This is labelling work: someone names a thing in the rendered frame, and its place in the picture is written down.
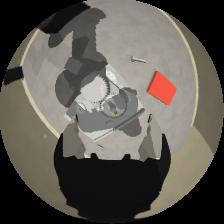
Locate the red flat square plate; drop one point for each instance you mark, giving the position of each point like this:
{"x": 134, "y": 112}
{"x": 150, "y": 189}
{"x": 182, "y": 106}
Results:
{"x": 161, "y": 88}

